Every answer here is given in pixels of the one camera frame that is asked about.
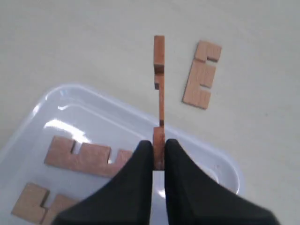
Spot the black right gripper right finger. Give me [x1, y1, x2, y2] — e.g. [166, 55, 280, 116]
[165, 139, 279, 225]

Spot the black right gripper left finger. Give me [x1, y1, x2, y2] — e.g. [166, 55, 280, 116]
[52, 141, 153, 225]

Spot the notched wooden piece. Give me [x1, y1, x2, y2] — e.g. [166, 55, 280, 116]
[182, 40, 222, 109]
[44, 136, 133, 178]
[11, 182, 78, 225]
[153, 35, 165, 171]

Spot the white plastic tray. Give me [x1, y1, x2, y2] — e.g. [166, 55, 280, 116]
[0, 84, 244, 225]

